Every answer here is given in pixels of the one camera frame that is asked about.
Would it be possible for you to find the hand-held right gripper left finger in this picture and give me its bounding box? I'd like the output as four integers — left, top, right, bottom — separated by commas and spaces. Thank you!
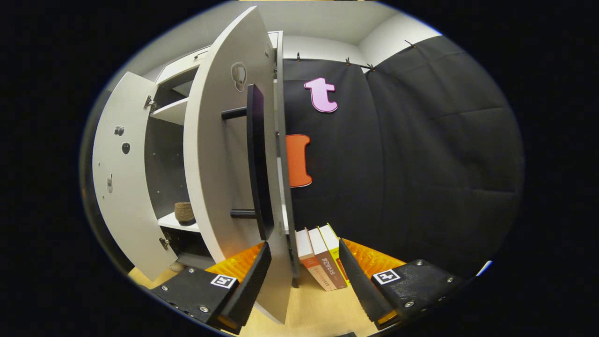
150, 241, 272, 334

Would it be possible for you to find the brown plush shoe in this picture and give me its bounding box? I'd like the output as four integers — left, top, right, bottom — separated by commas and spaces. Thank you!
175, 202, 196, 224

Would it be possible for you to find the white cabinet door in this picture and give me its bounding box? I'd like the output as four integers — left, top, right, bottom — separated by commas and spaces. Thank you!
92, 72, 178, 281
183, 6, 293, 324

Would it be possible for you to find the black right door handle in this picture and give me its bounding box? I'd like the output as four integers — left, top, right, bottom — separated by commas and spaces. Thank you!
221, 84, 275, 242

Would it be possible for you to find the white cabinet drawer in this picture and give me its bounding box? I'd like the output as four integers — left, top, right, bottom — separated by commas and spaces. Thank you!
155, 46, 212, 86

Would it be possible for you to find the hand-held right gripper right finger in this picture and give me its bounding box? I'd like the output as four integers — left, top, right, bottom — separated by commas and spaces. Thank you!
338, 238, 468, 330

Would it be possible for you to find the black backdrop cloth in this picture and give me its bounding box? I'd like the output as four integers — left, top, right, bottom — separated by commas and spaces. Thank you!
281, 35, 525, 281

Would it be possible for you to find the white and yellow book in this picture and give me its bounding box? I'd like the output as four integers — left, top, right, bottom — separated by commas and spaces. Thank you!
319, 223, 351, 284

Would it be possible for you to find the white and brown book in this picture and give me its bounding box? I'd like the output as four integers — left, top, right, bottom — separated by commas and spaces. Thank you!
307, 227, 349, 289

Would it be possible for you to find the white and grey shoe cabinet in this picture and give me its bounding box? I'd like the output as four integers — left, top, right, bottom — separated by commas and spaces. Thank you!
144, 30, 301, 281

